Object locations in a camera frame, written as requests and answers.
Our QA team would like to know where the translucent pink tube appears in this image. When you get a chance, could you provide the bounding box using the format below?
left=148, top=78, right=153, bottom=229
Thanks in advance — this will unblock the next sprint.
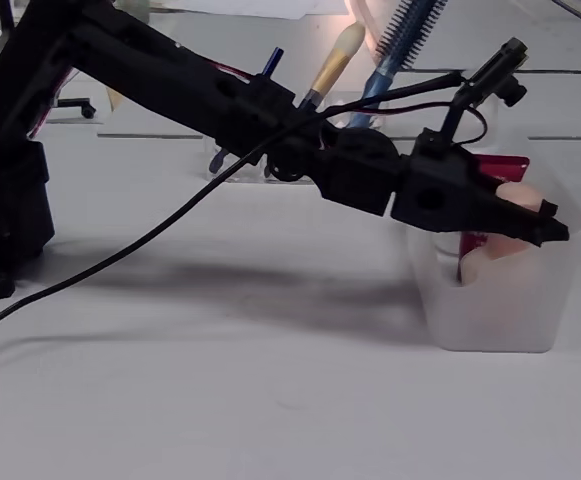
left=344, top=0, right=387, bottom=66

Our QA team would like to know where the black camera cable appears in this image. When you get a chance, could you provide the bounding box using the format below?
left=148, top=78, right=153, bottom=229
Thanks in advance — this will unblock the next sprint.
left=0, top=69, right=466, bottom=341

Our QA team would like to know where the clear crystal organizer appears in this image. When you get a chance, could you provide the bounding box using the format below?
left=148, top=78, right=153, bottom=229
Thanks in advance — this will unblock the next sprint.
left=200, top=89, right=390, bottom=184

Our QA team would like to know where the red hand cream tube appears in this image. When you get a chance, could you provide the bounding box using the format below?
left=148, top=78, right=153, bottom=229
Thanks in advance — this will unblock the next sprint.
left=457, top=153, right=531, bottom=281

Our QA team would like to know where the gold ferrule makeup brush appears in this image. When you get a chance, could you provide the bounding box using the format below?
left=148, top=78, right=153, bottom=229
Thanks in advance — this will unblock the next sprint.
left=263, top=21, right=367, bottom=179

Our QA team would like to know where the tan cardboard piece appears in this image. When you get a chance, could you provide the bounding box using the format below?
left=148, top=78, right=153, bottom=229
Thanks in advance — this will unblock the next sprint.
left=104, top=87, right=125, bottom=114

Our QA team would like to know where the black office chair base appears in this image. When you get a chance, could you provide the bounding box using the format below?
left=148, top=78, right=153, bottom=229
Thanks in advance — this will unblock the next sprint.
left=54, top=97, right=96, bottom=120

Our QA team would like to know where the translucent white plastic bin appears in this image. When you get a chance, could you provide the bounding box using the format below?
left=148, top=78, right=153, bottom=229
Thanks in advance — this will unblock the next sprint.
left=408, top=135, right=581, bottom=352

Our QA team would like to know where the blue round hairbrush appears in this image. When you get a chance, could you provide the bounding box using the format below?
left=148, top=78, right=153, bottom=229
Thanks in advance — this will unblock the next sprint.
left=344, top=0, right=449, bottom=130

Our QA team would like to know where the pink bottle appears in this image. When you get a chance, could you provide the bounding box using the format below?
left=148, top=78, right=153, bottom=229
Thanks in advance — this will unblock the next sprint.
left=457, top=182, right=546, bottom=287

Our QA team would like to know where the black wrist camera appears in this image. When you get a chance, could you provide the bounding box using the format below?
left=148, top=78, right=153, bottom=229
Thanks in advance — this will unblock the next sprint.
left=439, top=37, right=529, bottom=146

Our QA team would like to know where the red white servo cable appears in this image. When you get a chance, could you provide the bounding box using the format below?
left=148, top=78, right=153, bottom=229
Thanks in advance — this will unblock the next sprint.
left=27, top=59, right=489, bottom=151

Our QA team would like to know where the dark blue eyeliner pencil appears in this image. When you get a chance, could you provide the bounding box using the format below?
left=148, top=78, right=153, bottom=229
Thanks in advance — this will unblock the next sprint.
left=208, top=46, right=286, bottom=175

